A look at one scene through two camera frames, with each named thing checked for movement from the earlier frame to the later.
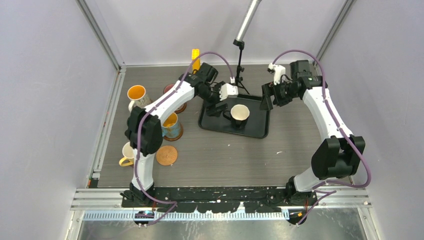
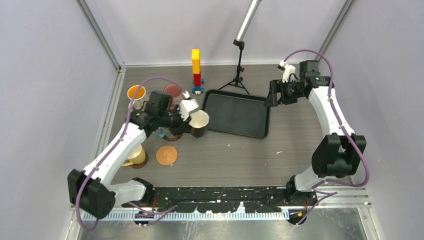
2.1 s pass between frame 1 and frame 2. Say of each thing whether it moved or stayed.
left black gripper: moved
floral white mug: stayed
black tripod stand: stayed
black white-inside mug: moved
